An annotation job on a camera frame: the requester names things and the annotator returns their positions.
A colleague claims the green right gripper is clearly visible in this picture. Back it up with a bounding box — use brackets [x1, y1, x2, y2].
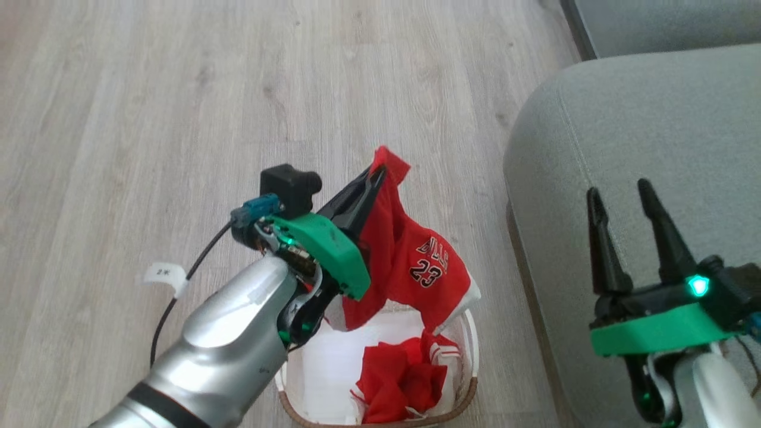
[586, 178, 739, 357]

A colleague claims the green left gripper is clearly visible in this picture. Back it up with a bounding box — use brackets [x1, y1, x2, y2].
[256, 166, 388, 300]

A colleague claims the red Bulls 23 jersey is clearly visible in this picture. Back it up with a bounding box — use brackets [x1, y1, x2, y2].
[342, 146, 481, 336]

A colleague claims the red garment with striped trim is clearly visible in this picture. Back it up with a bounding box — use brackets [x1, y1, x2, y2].
[351, 330, 461, 424]

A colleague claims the grey sofa seat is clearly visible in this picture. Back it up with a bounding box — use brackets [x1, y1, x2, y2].
[504, 43, 761, 428]

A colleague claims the white basket with brown rim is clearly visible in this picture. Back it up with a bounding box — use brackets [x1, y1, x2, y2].
[275, 297, 480, 428]

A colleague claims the grey sofa backrest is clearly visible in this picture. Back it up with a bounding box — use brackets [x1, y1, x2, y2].
[562, 0, 761, 60]

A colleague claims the blue left cable connector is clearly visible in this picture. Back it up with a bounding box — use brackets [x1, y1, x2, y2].
[231, 194, 283, 229]

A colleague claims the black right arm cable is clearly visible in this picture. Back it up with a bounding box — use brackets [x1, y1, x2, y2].
[736, 336, 761, 398]

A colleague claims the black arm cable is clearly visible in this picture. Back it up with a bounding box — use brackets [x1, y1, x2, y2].
[150, 221, 235, 366]
[736, 336, 761, 398]

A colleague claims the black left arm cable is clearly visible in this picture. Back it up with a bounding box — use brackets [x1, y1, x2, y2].
[150, 221, 235, 366]

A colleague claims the white cable label tag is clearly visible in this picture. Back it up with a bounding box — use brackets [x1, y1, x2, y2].
[144, 262, 190, 300]

